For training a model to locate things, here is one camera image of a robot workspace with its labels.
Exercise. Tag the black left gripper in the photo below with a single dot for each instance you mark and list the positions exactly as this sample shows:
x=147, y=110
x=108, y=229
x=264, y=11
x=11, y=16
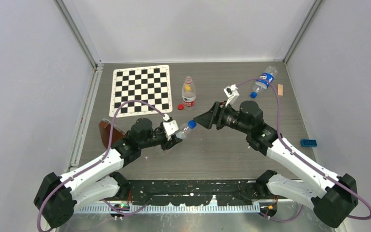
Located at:
x=167, y=144

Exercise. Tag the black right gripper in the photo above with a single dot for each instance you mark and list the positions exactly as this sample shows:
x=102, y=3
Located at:
x=207, y=119

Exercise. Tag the clear bottle blue label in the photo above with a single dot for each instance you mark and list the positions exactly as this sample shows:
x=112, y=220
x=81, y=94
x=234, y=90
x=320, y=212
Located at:
x=184, y=129

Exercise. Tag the clear bottle red label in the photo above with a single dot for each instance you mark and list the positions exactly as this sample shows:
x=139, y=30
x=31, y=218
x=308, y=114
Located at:
x=189, y=97

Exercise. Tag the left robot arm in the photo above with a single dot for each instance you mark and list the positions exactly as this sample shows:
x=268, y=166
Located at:
x=59, y=196

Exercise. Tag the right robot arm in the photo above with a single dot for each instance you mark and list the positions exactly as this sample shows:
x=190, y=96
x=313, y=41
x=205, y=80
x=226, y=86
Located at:
x=321, y=190

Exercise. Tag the pepsi bottle blue cap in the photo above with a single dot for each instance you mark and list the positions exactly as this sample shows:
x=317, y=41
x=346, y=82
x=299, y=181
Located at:
x=263, y=81

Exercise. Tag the black white chessboard mat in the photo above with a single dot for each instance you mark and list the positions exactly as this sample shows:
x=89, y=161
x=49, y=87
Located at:
x=148, y=84

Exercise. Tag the brown wooden metronome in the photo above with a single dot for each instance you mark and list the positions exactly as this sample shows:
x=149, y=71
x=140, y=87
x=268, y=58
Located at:
x=105, y=126

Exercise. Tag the tan wooden block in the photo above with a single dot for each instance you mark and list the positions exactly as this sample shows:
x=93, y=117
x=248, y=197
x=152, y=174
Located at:
x=280, y=90

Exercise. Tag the blue lego brick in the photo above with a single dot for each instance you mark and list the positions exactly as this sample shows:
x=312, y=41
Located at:
x=308, y=143

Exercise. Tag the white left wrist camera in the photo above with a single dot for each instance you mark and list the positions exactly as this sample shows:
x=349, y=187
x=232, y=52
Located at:
x=170, y=126

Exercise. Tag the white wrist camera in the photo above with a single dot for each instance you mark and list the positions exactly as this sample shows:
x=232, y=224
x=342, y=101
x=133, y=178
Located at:
x=170, y=126
x=232, y=94

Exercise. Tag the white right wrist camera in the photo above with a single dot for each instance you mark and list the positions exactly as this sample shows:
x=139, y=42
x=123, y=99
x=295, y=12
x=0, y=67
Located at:
x=232, y=94

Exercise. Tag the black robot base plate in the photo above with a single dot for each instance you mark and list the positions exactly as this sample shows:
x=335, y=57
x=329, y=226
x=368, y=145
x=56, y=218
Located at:
x=193, y=192

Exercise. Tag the slotted aluminium rail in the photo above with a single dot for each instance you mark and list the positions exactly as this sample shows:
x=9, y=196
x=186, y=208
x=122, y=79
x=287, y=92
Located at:
x=211, y=207

